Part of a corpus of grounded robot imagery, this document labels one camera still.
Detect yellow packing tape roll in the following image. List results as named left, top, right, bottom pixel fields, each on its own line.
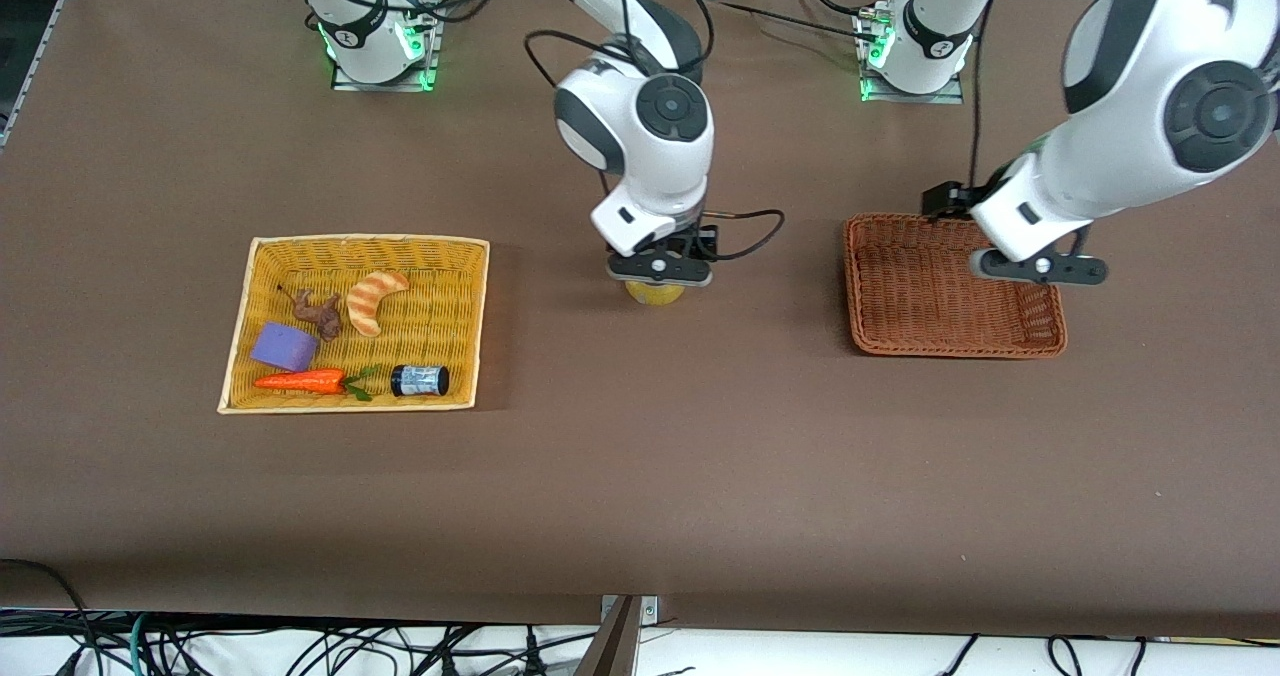
left=625, top=280, right=687, bottom=308

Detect brown wicker basket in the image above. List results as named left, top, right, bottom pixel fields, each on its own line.
left=842, top=212, right=1069, bottom=360

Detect yellow wicker basket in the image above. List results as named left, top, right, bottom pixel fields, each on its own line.
left=217, top=234, right=491, bottom=416

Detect toy croissant bread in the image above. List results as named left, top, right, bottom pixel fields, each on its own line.
left=345, top=270, right=411, bottom=338

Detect brown toy animal figure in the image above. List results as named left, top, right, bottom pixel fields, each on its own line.
left=277, top=285, right=344, bottom=343

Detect orange toy carrot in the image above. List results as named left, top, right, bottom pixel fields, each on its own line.
left=252, top=364, right=382, bottom=403

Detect purple cube block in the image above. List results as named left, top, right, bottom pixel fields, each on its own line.
left=249, top=322, right=321, bottom=373

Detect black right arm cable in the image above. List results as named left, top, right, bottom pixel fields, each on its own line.
left=524, top=0, right=787, bottom=263

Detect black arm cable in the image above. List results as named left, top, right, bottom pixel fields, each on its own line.
left=963, top=0, right=1033, bottom=199
left=524, top=0, right=787, bottom=263

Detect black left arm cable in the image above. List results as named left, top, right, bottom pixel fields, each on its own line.
left=963, top=0, right=1033, bottom=199

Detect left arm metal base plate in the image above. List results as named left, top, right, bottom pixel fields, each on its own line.
left=859, top=11, right=967, bottom=106

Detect long black table cable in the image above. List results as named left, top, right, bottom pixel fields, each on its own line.
left=700, top=0, right=883, bottom=43

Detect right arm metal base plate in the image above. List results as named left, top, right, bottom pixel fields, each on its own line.
left=330, top=1, right=442, bottom=93

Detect metal bracket post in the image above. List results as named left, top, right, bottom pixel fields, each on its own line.
left=575, top=594, right=661, bottom=676

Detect aluminium frame rail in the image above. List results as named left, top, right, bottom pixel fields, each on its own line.
left=0, top=0, right=101, bottom=152

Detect black looped floor cable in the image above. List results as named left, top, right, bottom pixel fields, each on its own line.
left=0, top=558, right=98, bottom=676

